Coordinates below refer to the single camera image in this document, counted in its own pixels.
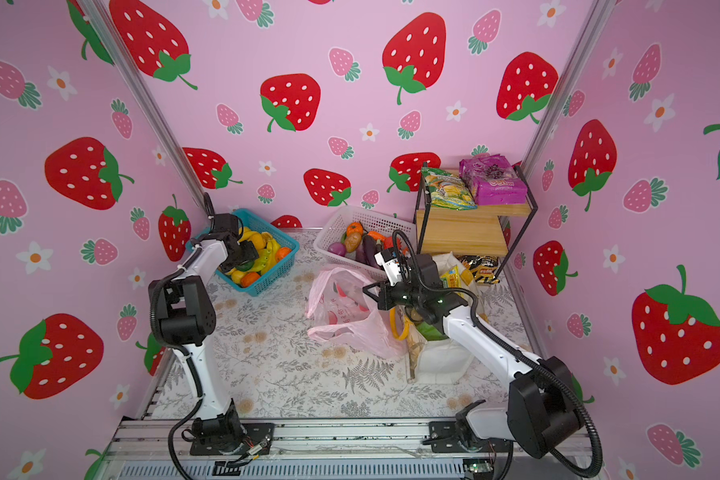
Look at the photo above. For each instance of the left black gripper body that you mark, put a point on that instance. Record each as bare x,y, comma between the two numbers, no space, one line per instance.
245,254

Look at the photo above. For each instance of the green yellow snack bag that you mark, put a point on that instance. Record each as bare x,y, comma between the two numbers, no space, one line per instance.
447,190

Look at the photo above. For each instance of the orange tangerine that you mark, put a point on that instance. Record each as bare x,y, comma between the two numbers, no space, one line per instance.
249,279

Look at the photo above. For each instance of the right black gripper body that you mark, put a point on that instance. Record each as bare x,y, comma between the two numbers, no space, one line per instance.
401,294

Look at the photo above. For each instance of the purple onion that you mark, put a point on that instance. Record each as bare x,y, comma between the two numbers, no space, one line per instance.
337,248

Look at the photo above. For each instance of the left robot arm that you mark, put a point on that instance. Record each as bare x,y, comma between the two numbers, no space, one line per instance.
183,319

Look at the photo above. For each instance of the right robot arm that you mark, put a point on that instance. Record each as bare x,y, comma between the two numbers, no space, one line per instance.
543,415

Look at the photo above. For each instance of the brown potato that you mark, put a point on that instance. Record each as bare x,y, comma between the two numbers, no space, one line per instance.
352,242

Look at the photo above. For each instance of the purple snack bag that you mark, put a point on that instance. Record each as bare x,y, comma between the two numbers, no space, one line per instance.
491,180

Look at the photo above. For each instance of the yellow banana bunch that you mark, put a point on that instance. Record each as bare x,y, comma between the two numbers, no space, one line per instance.
267,248

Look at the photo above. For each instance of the black yellow chips bag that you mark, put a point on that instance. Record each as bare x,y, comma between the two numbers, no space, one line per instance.
482,267

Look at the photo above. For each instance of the purple eggplant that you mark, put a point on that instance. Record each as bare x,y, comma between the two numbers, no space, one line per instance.
370,247

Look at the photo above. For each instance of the white plastic basket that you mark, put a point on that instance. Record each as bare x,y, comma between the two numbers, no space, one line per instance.
376,225

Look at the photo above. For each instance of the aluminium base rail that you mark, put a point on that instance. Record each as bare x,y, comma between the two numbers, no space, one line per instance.
362,448

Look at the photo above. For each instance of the green chips bag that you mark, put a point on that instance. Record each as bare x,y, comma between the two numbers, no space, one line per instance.
425,331

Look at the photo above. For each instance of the pink plastic grocery bag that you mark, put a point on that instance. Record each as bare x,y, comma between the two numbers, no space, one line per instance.
342,314

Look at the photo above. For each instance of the teal plastic basket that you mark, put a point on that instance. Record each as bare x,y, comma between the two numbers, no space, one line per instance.
276,255

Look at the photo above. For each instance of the small orange pumpkin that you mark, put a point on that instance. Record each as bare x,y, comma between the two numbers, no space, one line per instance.
355,227

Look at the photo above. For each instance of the black wire wooden shelf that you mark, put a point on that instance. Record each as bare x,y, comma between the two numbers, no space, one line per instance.
470,232

